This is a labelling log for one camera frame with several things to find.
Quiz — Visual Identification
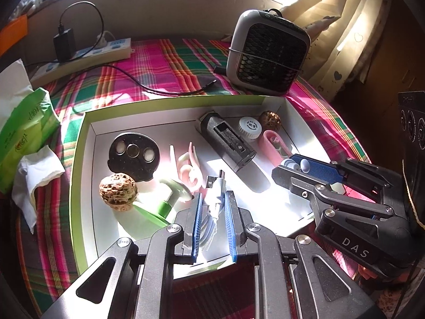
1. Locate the plaid blanket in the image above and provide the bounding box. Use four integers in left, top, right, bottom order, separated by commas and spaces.
15, 38, 369, 319

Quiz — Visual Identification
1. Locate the black rectangular device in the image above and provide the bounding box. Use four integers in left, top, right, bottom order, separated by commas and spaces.
198, 112, 257, 173

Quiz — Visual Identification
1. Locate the small white round object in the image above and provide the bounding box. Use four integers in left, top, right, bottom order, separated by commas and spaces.
280, 158, 311, 174

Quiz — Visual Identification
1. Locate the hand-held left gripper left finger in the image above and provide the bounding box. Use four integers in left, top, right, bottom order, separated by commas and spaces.
40, 192, 204, 319

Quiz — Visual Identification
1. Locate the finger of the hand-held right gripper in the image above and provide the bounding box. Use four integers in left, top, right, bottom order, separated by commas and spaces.
292, 154, 402, 203
273, 166, 392, 220

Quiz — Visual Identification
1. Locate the black case with round holes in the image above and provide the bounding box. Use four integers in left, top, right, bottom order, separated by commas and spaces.
398, 90, 425, 236

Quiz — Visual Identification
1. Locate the small brown walnut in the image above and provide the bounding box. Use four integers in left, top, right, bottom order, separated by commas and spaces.
258, 111, 282, 130

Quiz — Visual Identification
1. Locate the cream heart print curtain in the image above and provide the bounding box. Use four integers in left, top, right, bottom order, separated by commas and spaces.
279, 0, 396, 100

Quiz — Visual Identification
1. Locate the white round cap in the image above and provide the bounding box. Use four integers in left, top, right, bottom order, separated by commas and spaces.
237, 116, 261, 142

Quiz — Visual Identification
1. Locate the pink looped clip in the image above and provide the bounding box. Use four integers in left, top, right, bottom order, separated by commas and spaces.
262, 129, 293, 167

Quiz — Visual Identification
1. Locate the orange box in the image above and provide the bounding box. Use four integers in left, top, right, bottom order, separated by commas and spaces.
0, 15, 29, 57

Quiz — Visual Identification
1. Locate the green tissue pack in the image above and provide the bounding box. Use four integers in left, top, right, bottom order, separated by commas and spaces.
0, 59, 62, 195

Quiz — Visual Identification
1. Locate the black charger cable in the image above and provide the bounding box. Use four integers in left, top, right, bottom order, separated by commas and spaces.
25, 2, 218, 95

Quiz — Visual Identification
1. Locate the grey desk fan heater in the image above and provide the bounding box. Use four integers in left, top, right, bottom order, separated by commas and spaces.
226, 8, 312, 96

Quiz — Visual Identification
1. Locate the white power plug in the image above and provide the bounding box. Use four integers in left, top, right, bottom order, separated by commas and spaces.
96, 31, 115, 50

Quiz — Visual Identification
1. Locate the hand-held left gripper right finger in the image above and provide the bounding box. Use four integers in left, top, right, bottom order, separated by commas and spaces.
224, 191, 377, 319

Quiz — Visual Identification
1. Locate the white power strip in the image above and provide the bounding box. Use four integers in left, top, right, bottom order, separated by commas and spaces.
30, 37, 132, 87

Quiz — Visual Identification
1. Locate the pink ear hook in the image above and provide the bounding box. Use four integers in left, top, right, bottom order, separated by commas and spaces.
169, 142, 204, 193

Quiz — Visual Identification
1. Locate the white cable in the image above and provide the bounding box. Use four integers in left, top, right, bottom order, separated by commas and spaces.
199, 170, 228, 250

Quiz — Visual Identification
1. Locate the black charger adapter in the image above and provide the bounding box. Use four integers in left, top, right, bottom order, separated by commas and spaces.
53, 28, 77, 64

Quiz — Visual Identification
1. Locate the black disc with round holes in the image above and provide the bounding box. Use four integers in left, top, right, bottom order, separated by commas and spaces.
108, 132, 161, 182

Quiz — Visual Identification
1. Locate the green and white cardboard box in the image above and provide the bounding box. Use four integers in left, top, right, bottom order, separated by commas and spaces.
69, 95, 346, 280

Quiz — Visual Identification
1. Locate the crumpled white tissue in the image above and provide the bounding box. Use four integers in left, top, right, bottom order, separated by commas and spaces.
12, 145, 66, 235

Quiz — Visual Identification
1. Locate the large brown walnut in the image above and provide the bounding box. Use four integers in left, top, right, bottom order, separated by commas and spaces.
99, 172, 138, 211

